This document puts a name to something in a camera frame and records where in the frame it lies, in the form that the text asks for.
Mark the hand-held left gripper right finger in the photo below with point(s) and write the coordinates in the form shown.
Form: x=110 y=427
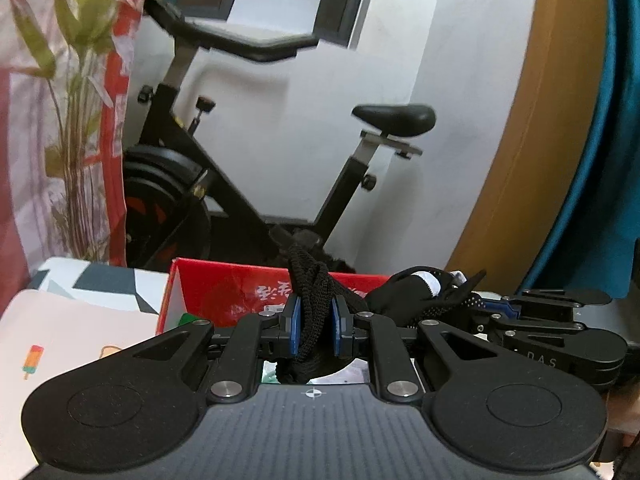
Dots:
x=337 y=330

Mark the black dotted glove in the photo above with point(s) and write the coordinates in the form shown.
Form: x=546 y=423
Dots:
x=410 y=295

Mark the white printed table mat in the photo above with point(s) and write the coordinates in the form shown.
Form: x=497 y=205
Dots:
x=75 y=330

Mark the red cardboard box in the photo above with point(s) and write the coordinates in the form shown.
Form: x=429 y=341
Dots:
x=225 y=290

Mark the artificial green plant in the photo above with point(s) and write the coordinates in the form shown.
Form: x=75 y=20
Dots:
x=75 y=160

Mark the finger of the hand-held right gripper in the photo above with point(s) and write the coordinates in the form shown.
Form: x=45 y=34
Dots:
x=565 y=297
x=540 y=322

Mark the black mesh cloth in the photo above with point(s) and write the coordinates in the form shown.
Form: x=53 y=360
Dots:
x=315 y=310

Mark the person's right forearm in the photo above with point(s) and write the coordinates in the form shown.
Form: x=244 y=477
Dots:
x=625 y=410

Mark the pink white printed curtain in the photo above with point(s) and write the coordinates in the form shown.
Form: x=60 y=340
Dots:
x=20 y=185

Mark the geometric patterned tablecloth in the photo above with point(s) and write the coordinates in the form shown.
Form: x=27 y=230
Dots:
x=100 y=280

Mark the black exercise bike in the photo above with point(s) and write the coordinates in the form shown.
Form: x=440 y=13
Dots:
x=165 y=125

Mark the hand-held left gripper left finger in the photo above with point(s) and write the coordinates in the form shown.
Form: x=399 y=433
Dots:
x=295 y=330

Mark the wooden panel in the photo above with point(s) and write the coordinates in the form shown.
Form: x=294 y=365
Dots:
x=540 y=135

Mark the teal cloth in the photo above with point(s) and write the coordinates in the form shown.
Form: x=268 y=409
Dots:
x=615 y=160

